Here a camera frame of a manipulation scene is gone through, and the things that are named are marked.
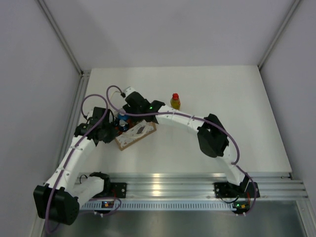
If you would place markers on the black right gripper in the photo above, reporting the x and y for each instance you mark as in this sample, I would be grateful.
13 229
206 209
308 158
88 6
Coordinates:
128 108

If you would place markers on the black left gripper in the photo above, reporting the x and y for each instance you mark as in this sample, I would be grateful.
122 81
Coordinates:
113 133

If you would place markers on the canvas and burlap tote bag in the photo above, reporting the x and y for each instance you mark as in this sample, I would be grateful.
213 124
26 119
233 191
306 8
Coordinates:
136 132

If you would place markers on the yellow liquid bottle red cap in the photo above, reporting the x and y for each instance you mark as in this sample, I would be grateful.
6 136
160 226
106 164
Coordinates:
175 101

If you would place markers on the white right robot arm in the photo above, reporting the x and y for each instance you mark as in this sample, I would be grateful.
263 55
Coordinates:
214 141

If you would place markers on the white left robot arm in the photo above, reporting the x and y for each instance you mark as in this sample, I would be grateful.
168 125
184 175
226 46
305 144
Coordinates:
60 198

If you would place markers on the dark blue pump bottle front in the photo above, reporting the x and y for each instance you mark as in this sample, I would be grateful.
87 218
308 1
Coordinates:
123 126

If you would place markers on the teal blue pump bottle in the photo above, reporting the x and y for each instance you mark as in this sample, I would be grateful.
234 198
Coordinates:
122 116

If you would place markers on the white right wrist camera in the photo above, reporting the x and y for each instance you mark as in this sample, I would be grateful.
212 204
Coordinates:
126 92

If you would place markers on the aluminium left corner post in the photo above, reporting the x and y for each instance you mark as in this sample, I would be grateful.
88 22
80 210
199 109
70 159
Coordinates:
59 34

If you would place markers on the aluminium corner post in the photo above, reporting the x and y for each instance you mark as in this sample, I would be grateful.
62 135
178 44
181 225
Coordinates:
281 28
59 34

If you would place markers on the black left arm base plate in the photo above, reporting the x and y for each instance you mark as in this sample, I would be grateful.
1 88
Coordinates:
118 190

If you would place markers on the white slotted cable duct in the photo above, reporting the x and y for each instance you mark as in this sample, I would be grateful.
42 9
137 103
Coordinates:
131 205

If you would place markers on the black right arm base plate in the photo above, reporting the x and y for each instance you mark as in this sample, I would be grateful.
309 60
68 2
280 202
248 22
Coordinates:
227 190

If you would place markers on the aluminium front rail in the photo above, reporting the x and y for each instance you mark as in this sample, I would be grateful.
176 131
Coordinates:
200 186

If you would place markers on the aluminium right corner post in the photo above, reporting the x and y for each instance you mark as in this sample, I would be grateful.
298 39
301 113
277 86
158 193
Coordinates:
281 28

